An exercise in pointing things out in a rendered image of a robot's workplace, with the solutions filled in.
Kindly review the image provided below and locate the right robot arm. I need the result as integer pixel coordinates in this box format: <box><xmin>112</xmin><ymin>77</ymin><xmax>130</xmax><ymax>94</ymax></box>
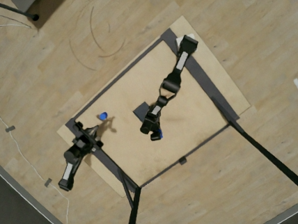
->
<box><xmin>140</xmin><ymin>35</ymin><xmax>198</xmax><ymax>134</ymax></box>

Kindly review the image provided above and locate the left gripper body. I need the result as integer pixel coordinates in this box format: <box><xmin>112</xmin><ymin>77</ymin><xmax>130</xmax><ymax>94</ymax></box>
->
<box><xmin>72</xmin><ymin>121</ymin><xmax>104</xmax><ymax>150</ymax></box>

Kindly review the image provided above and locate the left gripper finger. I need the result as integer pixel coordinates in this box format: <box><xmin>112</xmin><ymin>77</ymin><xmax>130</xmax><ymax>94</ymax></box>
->
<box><xmin>89</xmin><ymin>125</ymin><xmax>99</xmax><ymax>141</ymax></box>
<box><xmin>83</xmin><ymin>125</ymin><xmax>98</xmax><ymax>135</ymax></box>

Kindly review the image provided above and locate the blue cylinder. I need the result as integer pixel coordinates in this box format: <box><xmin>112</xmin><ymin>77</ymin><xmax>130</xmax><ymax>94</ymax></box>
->
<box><xmin>100</xmin><ymin>112</ymin><xmax>108</xmax><ymax>120</ymax></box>

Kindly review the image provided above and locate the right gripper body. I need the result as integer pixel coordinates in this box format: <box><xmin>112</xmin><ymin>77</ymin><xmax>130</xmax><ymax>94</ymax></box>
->
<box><xmin>150</xmin><ymin>122</ymin><xmax>161</xmax><ymax>141</ymax></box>

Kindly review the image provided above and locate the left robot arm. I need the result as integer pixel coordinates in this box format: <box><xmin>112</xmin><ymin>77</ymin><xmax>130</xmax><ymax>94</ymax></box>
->
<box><xmin>58</xmin><ymin>136</ymin><xmax>94</xmax><ymax>192</ymax></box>

